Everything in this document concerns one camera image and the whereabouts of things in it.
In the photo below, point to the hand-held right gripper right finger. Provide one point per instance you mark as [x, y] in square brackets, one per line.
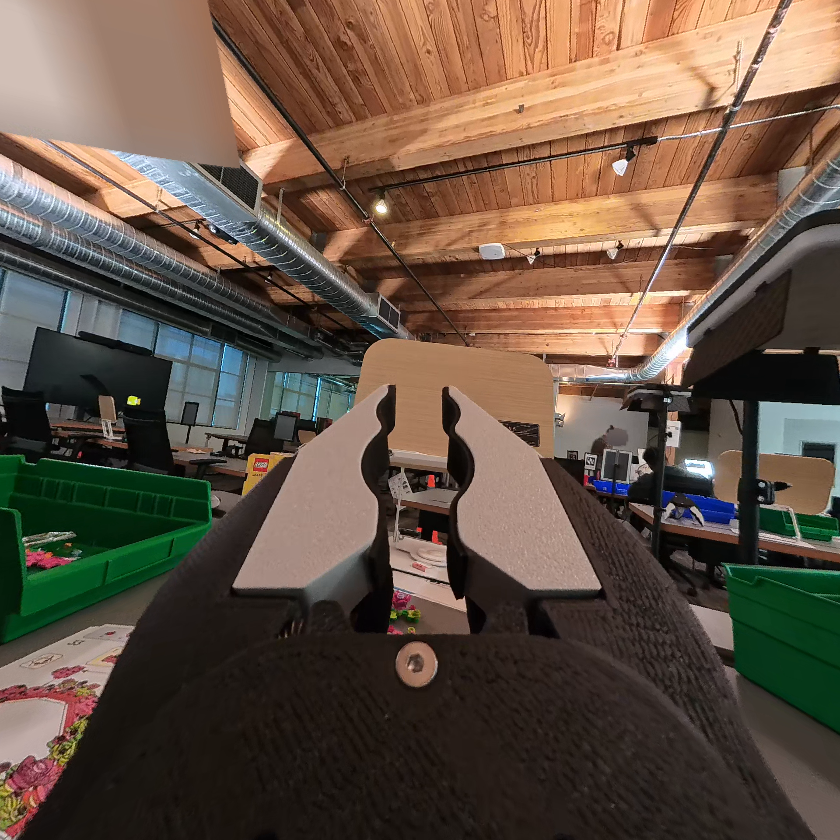
[518, 518]

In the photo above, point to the pile of small lego pieces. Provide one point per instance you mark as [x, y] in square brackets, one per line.
[403, 613]

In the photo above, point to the pink lego heart assembly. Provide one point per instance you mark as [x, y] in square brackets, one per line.
[49, 558]

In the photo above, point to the black office chair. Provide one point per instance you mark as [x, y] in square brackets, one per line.
[23, 420]
[151, 439]

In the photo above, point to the yellow lego box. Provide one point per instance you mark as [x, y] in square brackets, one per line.
[262, 469]

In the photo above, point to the silver ceiling air duct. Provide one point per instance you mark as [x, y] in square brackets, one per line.
[722, 315]
[98, 236]
[282, 262]

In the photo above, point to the raised grey desk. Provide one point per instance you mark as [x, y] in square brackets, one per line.
[768, 308]

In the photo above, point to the small green bin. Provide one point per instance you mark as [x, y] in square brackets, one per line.
[800, 525]

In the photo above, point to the green plastic bin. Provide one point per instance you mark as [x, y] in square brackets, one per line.
[787, 630]
[124, 564]

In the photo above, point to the white round roll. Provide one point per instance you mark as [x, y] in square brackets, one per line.
[430, 558]

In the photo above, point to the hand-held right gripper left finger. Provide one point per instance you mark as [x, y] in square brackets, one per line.
[308, 518]

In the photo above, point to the ceiling spotlight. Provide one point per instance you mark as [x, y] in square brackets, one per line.
[380, 205]
[614, 251]
[622, 164]

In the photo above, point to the black tripod stand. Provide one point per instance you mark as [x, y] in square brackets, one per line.
[658, 459]

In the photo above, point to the large black screen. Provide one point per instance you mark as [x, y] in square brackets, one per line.
[92, 374]

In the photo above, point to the row of blue bins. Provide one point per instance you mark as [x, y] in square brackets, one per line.
[709, 508]

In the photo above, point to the black desk leg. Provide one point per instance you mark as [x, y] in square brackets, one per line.
[749, 479]

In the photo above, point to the lego instruction booklet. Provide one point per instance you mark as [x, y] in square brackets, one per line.
[46, 715]

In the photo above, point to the white ceiling access point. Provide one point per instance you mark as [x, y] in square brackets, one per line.
[491, 250]

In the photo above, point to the small wooden curved board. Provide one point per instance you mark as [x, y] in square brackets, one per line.
[787, 479]

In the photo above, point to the wooden board with rounded corners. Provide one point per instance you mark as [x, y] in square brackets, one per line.
[420, 367]

